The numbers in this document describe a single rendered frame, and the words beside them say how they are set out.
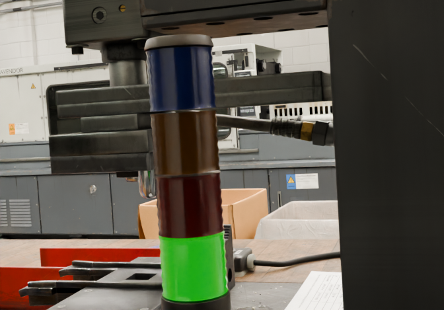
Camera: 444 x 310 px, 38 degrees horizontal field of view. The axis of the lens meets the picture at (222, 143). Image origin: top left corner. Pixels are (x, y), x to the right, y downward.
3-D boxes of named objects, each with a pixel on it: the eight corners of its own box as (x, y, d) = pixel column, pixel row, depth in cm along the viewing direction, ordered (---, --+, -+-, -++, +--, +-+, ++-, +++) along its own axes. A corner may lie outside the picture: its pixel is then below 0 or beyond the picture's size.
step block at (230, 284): (216, 285, 93) (212, 224, 93) (235, 285, 92) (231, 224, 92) (201, 298, 87) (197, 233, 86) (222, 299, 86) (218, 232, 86)
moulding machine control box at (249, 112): (234, 118, 515) (232, 71, 513) (244, 117, 536) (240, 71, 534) (256, 117, 509) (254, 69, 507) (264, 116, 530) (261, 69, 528)
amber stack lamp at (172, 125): (168, 168, 39) (164, 113, 39) (228, 166, 38) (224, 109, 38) (143, 175, 35) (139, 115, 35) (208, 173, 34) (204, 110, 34)
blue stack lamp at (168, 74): (164, 110, 39) (160, 55, 38) (224, 106, 38) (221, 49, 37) (138, 112, 35) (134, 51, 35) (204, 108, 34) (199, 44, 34)
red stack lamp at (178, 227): (172, 225, 39) (168, 170, 39) (232, 225, 38) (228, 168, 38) (147, 238, 35) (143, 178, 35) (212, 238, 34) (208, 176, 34)
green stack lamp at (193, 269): (176, 281, 39) (172, 227, 39) (236, 282, 38) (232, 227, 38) (152, 300, 36) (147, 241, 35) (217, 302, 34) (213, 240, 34)
